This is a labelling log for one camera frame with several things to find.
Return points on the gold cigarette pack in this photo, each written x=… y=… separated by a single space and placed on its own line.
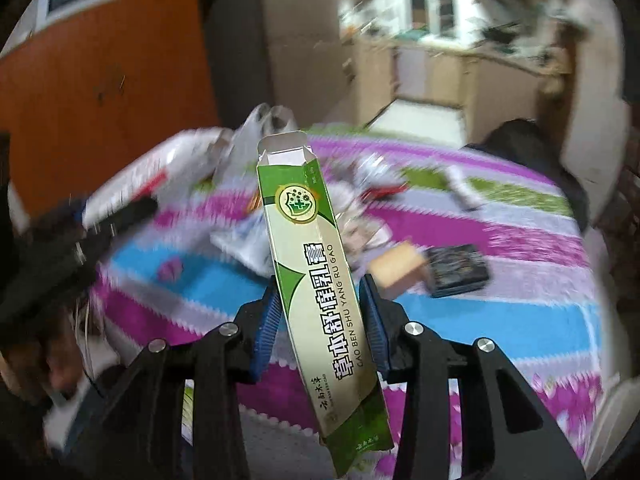
x=400 y=265

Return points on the person's left hand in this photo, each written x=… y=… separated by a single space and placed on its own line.
x=50 y=360

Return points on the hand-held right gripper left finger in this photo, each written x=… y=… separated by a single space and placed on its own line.
x=265 y=326

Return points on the white plastic bag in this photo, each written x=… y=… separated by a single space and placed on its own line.
x=255 y=130

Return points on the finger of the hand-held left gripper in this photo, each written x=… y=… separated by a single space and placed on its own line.
x=125 y=216

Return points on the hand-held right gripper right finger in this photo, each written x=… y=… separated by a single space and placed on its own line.
x=372 y=320

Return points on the black chair back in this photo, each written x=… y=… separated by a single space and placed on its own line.
x=525 y=155

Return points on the orange wooden cabinet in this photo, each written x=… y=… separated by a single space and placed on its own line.
x=100 y=85

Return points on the beige refrigerator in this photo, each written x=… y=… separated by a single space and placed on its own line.
x=300 y=35

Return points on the green and white carton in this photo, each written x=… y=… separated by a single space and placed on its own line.
x=310 y=270

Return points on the beige kitchen cabinets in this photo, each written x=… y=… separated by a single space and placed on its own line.
x=430 y=75

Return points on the black cigarette box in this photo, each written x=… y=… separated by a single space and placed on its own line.
x=457 y=270

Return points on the crumpled printed wrapper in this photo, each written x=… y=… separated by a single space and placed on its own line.
x=362 y=232

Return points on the striped floral tablecloth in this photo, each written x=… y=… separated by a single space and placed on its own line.
x=500 y=240

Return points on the white and red snack wrapper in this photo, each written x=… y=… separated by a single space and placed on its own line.
x=372 y=172

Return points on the white snack bag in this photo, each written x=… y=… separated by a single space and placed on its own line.
x=150 y=165

